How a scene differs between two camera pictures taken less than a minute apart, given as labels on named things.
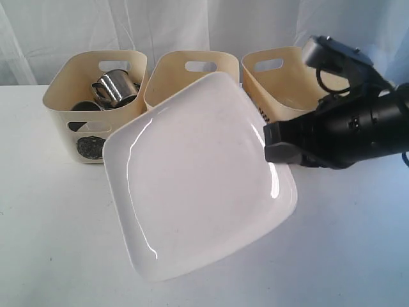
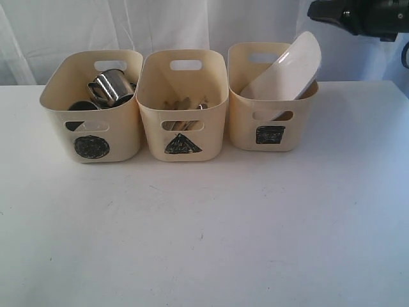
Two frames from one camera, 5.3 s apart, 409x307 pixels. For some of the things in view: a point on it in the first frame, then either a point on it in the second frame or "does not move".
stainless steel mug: [82, 105] does not move
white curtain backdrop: [31, 31] does not move
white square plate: [189, 181] -> [285, 76]
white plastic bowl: [96, 126] does not move
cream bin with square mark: [294, 91] -> [265, 124]
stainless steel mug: [114, 88] does not move
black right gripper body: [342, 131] -> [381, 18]
